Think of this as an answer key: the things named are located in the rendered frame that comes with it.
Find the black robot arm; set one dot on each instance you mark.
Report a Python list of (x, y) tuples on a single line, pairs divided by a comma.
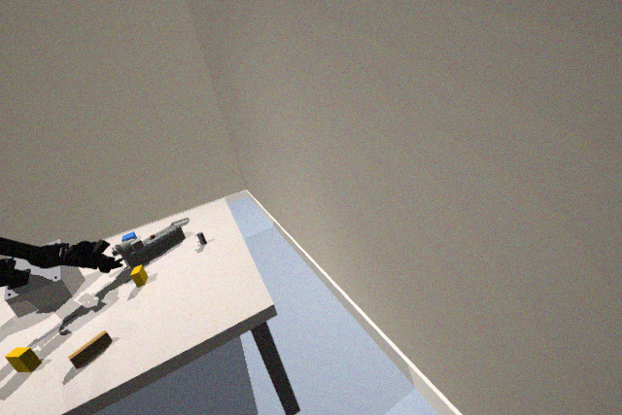
[(44, 256)]

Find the blue box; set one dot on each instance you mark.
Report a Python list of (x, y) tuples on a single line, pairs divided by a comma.
[(128, 236)]

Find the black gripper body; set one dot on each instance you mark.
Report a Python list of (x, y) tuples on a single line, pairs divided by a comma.
[(92, 261)]

